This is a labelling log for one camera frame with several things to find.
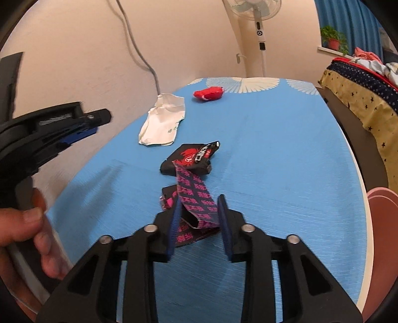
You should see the dark pink printed wrapper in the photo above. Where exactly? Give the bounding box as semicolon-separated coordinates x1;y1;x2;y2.
159;164;222;248

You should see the white standing fan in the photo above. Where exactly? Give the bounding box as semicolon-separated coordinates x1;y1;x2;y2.
222;0;282;78

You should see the white paper bag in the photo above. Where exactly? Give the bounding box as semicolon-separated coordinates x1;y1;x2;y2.
138;92;187;147

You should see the white window sill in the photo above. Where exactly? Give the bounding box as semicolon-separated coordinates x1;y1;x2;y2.
317;46;354;60

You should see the person's left hand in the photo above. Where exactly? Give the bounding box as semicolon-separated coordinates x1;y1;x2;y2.
0;188;70;281

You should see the bed frame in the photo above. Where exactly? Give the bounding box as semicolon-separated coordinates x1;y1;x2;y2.
322;88;394;191

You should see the small red crumpled wrapper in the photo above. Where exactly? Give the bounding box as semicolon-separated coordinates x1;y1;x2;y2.
193;87;225;102

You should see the blue curtain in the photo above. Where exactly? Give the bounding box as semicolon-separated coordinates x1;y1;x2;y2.
314;0;387;58

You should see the black red wrapper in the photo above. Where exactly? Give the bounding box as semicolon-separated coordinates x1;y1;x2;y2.
159;141;221;176

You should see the pink plastic basin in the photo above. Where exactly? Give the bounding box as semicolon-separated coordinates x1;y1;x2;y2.
362;186;398;320

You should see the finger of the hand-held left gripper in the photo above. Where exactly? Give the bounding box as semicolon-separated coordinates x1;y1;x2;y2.
59;109;112;146

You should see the coral pink cloth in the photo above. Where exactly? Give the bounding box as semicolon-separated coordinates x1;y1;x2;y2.
353;46;383;63

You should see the white table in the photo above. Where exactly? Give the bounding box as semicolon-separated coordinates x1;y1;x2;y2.
8;84;372;314

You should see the blue patterned table cover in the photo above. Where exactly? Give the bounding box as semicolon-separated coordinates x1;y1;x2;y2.
47;76;369;323

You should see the yellow star bed sheet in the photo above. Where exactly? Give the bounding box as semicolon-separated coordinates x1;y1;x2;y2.
318;69;398;166

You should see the potted green plant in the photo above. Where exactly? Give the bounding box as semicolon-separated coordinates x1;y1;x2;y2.
320;25;349;55

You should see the red blanket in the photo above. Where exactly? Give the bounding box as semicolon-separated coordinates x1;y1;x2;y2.
333;57;398;94

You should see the navy star blanket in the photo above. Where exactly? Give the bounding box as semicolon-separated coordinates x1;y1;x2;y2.
330;60;398;104

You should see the light blue plaid duvet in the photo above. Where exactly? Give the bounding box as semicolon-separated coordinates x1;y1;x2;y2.
361;59;398;86

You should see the grey power cable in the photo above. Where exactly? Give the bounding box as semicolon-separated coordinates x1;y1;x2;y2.
107;0;163;95

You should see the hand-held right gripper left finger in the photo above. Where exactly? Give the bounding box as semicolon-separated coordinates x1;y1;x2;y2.
36;199;182;323

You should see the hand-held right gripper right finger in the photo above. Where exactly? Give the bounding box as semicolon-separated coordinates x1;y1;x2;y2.
217;194;364;323

